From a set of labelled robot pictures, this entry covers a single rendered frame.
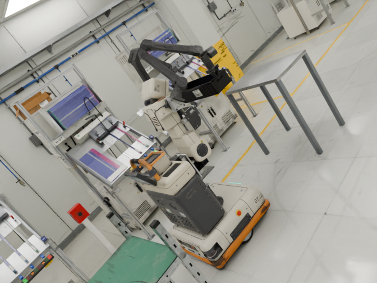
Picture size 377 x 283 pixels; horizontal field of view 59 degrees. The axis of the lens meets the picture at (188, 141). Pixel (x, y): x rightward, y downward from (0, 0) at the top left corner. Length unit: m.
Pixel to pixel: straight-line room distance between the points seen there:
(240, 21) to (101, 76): 3.64
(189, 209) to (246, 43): 5.93
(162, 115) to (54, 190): 3.17
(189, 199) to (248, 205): 0.49
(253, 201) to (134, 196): 1.66
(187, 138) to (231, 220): 0.68
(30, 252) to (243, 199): 1.91
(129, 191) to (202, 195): 1.58
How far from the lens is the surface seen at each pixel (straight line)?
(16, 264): 3.37
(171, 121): 2.51
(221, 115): 4.69
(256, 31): 8.26
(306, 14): 7.03
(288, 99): 2.88
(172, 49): 2.49
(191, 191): 2.38
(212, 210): 2.48
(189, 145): 2.54
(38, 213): 5.27
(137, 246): 1.51
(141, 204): 3.94
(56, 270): 3.71
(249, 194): 2.64
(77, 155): 3.79
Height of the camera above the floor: 1.59
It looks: 17 degrees down
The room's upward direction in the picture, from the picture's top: 36 degrees counter-clockwise
